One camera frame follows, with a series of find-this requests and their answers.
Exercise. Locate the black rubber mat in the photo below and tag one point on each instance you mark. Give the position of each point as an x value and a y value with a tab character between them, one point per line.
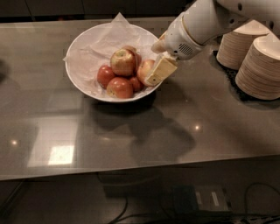
231	74

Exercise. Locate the yellow-red apple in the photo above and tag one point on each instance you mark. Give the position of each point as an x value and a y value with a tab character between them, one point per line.
143	70
123	62

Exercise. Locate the front paper plate stack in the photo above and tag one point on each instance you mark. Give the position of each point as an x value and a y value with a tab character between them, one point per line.
259	74

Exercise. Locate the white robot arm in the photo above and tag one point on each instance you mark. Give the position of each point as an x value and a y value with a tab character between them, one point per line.
203	21

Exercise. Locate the white paper liner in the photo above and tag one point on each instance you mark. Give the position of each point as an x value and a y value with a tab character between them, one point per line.
96	43

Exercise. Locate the small middle red apple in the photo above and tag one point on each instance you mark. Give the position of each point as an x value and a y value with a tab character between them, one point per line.
136	84

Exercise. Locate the left red apple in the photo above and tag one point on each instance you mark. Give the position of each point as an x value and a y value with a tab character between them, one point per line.
105	75

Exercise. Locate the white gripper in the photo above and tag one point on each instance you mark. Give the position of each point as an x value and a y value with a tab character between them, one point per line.
178	39

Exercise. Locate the white ceramic bowl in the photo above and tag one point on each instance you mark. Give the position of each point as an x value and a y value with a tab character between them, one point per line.
76	78

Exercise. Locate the back hidden red apple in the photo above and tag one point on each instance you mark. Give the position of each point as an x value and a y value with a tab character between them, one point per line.
138	57

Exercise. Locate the front red apple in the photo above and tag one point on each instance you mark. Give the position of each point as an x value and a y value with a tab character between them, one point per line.
120	88

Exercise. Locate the dark box under table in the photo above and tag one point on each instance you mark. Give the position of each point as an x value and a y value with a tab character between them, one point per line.
201	200

